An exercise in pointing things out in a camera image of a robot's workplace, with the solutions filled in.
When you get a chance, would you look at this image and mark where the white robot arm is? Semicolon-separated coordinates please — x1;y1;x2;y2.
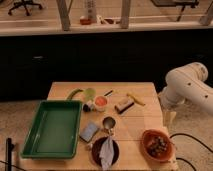
158;62;213;127

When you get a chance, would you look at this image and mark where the metal cup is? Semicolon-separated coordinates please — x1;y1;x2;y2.
103;117;116;130

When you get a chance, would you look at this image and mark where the white cup with orange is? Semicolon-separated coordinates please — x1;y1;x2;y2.
94;96;108;112

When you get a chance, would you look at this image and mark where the orange bowl with nuts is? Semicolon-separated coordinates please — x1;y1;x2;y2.
140;129;174;163

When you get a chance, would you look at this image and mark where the yellow banana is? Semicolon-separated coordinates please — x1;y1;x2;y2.
127;93;145;106

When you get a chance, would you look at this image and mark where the grey cloth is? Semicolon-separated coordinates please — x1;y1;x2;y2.
99;136;114;171

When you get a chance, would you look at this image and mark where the dark brown plate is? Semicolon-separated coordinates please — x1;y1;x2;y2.
92;137;119;165

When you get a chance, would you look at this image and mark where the blue grey sponge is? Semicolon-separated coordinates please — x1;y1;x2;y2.
79;122;100;142

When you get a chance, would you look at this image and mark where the light green plush toy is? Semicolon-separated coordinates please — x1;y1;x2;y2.
83;88;96;102

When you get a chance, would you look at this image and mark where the small dark toy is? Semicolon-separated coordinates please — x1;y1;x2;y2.
83;101;95;112

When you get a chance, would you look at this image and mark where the green cucumber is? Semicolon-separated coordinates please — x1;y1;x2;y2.
67;89;83;100

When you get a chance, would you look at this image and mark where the green plastic tray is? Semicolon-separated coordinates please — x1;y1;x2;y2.
21;100;82;159

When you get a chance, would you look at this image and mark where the red bowl on shelf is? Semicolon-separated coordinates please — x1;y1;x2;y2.
79;18;92;25

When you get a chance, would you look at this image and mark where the black office chair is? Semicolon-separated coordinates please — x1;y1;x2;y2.
8;0;43;16

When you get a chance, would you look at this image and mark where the black cable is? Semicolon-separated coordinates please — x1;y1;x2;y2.
169;132;213;171

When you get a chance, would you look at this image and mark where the black stand post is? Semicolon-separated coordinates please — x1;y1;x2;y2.
5;138;15;171

